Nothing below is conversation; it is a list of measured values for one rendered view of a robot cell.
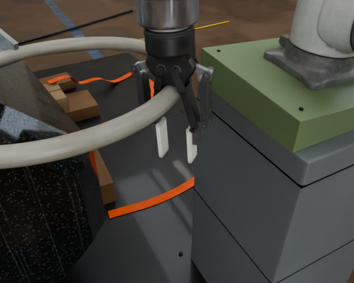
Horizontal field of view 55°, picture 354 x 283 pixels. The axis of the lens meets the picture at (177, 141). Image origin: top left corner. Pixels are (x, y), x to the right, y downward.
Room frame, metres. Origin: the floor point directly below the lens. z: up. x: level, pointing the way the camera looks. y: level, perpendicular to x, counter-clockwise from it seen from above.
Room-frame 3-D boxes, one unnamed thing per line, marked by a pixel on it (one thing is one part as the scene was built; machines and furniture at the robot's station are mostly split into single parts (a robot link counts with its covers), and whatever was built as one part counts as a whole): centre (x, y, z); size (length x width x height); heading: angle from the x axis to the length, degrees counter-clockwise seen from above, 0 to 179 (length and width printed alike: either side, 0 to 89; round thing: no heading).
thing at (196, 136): (0.48, -0.04, 0.88); 0.03 x 0.01 x 0.05; 68
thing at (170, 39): (0.50, 0.01, 1.00); 0.08 x 0.07 x 0.09; 68
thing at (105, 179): (1.25, 0.41, 0.07); 0.30 x 0.12 x 0.12; 26
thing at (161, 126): (0.50, 0.03, 0.84); 0.03 x 0.01 x 0.07; 158
